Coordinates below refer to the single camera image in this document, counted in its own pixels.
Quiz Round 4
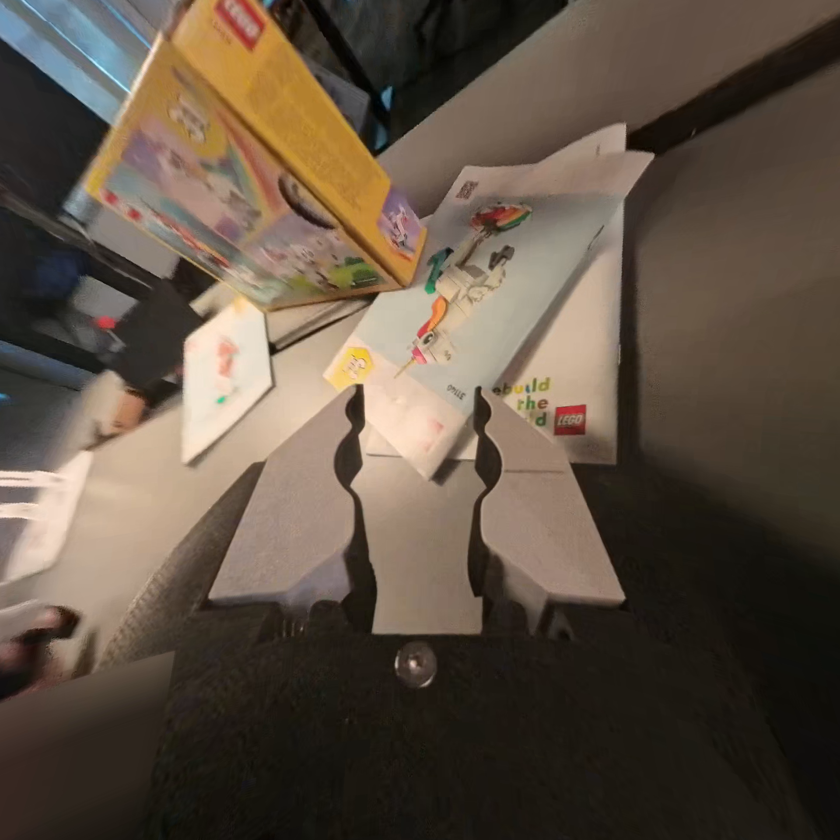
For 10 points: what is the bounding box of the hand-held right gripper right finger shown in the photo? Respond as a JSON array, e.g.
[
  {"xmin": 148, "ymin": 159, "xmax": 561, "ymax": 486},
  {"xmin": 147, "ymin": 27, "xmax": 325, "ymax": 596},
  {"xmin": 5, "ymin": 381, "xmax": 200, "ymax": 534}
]
[{"xmin": 472, "ymin": 386, "xmax": 629, "ymax": 611}]

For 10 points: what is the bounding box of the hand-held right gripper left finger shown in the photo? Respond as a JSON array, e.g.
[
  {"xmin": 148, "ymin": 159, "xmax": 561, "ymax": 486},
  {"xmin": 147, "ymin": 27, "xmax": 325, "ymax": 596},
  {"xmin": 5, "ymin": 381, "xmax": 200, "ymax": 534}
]
[{"xmin": 207, "ymin": 384, "xmax": 378, "ymax": 610}]

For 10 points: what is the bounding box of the seahorse instruction booklet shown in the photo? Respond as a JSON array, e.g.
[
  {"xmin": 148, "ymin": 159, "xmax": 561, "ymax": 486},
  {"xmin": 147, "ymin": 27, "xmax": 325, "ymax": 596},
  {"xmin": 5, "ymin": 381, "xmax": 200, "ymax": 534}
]
[{"xmin": 180, "ymin": 298, "xmax": 274, "ymax": 468}]

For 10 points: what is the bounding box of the unicorn instruction booklet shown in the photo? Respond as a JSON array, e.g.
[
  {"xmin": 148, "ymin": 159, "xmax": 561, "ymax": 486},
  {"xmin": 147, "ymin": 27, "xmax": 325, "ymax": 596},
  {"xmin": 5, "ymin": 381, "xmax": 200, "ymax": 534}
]
[{"xmin": 323, "ymin": 151, "xmax": 657, "ymax": 481}]

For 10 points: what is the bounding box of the yellow lego box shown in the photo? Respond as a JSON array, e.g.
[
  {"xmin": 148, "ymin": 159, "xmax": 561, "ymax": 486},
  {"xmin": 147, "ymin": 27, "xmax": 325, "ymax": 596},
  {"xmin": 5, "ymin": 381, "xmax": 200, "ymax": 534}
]
[{"xmin": 84, "ymin": 0, "xmax": 429, "ymax": 311}]

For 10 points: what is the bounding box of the white instruction booklet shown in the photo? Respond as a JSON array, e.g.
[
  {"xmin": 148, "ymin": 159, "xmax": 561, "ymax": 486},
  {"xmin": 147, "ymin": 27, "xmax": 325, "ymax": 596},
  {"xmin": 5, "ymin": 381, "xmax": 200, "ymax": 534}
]
[{"xmin": 364, "ymin": 123, "xmax": 629, "ymax": 467}]

